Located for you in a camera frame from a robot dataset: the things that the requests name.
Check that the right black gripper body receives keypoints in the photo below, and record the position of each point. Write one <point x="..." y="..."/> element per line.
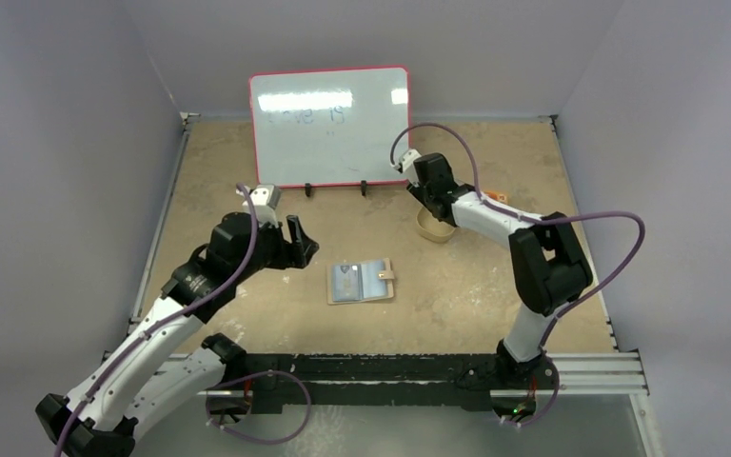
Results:
<point x="426" y="198"/>

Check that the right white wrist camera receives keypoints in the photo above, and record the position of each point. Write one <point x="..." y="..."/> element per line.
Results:
<point x="404" y="164"/>

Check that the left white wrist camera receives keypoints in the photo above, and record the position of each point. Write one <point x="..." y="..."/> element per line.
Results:
<point x="263" y="201"/>

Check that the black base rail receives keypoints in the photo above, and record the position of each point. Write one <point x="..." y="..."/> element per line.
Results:
<point x="474" y="382"/>

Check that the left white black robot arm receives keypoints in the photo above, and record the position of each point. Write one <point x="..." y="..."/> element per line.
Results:
<point x="109" y="413"/>

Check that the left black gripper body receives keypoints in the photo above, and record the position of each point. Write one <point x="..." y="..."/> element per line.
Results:
<point x="269" y="249"/>

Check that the orange card pack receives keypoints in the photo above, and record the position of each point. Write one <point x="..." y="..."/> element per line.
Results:
<point x="496" y="196"/>

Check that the aluminium frame rail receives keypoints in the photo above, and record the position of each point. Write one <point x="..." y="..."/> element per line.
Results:
<point x="578" y="374"/>

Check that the pink framed whiteboard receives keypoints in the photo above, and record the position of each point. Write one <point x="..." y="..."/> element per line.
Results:
<point x="331" y="127"/>

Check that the beige oval tray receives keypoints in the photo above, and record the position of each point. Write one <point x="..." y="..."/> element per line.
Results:
<point x="433" y="230"/>

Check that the beige card holder wallet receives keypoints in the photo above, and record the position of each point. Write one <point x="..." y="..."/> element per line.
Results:
<point x="360" y="282"/>

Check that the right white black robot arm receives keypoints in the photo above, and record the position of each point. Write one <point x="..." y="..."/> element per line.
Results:
<point x="549" y="266"/>

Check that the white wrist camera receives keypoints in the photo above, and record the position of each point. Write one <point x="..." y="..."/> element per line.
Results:
<point x="404" y="164"/>
<point x="263" y="201"/>

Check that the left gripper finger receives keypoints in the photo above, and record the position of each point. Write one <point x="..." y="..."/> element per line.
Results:
<point x="298" y="240"/>
<point x="298" y="253"/>

